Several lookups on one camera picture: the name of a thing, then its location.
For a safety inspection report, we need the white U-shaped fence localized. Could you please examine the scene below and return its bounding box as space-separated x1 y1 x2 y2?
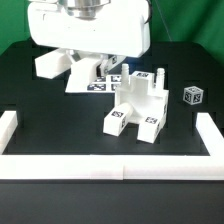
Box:
0 113 224 180

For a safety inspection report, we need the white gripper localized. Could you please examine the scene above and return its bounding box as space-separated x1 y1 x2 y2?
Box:
28 0 150 75

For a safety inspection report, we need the white chair back part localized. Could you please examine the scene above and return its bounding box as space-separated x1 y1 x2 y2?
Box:
35 48 104 84

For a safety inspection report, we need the white chair side bar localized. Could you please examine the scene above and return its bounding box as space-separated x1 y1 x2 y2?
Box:
0 111 18 155

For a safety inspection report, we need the white chair seat part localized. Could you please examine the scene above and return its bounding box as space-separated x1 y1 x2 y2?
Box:
115 64 169 123

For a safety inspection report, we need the white base tag plate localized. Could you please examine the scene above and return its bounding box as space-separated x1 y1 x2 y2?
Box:
65 74 121 93

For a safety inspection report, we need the white tagged cube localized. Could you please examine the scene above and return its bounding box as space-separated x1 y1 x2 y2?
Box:
183 86 204 105

